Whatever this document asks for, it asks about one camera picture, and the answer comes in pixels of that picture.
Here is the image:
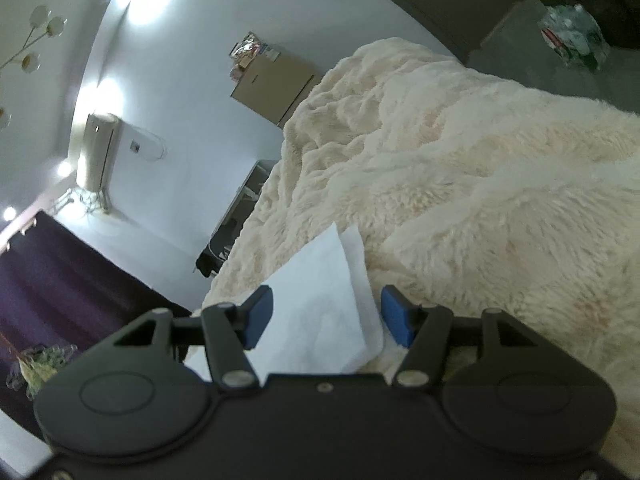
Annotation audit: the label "dark purple curtain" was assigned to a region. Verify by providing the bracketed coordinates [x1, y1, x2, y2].
[0, 210, 193, 436]

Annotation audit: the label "white cloth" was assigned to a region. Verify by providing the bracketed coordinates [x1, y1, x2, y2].
[185, 221, 386, 381]

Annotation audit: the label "white air conditioner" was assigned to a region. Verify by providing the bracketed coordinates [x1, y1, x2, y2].
[75, 112, 122, 192]

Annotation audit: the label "cream fluffy blanket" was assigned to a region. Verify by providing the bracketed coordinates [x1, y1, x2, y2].
[202, 37, 640, 480]

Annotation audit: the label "ceiling chandelier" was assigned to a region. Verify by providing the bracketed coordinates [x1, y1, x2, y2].
[0, 5, 68, 131]

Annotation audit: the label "air conditioner pipe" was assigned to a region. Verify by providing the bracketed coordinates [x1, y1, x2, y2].
[50, 187, 112, 216]

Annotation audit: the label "snack packets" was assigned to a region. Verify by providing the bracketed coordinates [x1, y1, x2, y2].
[230, 32, 281, 81]

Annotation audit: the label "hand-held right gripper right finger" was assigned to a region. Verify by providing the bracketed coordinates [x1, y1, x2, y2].
[381, 285, 538, 388]

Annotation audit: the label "plastic bag of bottles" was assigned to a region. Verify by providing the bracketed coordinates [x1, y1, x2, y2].
[537, 5, 612, 68]

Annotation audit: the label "brown fridge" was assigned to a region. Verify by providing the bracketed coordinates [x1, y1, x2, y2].
[230, 55, 323, 128]

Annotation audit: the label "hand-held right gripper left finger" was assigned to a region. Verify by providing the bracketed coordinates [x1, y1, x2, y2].
[114, 285, 273, 391]

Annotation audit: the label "clothes hangers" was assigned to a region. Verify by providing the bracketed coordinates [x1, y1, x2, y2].
[6, 344, 78, 401]

